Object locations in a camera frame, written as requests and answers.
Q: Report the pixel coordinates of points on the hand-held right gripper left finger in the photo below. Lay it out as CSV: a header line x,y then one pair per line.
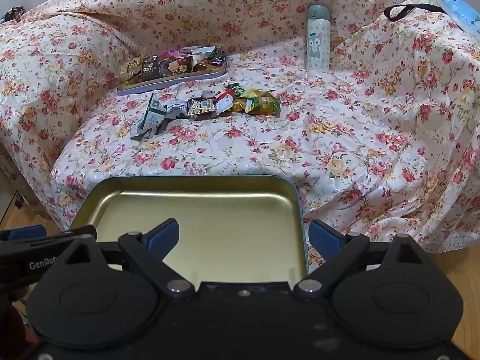
x,y
163,237

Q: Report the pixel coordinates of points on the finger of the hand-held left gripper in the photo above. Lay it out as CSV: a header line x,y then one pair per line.
x,y
52,240
26,232

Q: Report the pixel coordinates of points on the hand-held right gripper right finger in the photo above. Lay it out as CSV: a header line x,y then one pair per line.
x,y
324,238

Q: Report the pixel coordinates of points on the gold-lined tin tray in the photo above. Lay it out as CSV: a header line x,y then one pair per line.
x,y
225,232

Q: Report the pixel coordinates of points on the white green snack packet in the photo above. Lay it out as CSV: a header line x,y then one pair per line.
x,y
152,114

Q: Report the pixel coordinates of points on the grey white snack packet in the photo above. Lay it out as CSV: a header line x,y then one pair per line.
x,y
176,108

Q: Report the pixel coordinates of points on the yellow snack packet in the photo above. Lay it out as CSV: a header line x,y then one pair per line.
x,y
268,105

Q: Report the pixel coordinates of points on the person's left forearm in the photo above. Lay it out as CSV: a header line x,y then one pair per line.
x,y
11,318

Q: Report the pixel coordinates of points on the floral sofa cover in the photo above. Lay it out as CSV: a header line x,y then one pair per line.
x,y
262,150

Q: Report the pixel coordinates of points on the black gold cracker packet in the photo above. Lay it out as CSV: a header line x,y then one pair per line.
x,y
200,107

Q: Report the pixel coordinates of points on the red white snack packet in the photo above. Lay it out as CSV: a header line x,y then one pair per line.
x,y
224,99

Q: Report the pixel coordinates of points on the lilac tin tray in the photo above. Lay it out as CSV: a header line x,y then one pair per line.
x,y
168,83

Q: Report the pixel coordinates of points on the gold foil candy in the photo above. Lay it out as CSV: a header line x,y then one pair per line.
x,y
243,103

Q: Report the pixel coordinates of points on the pile of assorted snack packets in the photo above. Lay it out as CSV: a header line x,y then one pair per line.
x,y
168,65

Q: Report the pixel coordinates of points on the pale cartoon print bottle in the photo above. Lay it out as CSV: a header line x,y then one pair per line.
x,y
318,45

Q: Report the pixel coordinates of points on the small dark object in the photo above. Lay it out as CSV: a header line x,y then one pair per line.
x,y
15,12

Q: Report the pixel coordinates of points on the light blue plastic item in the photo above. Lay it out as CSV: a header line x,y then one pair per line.
x,y
459,9

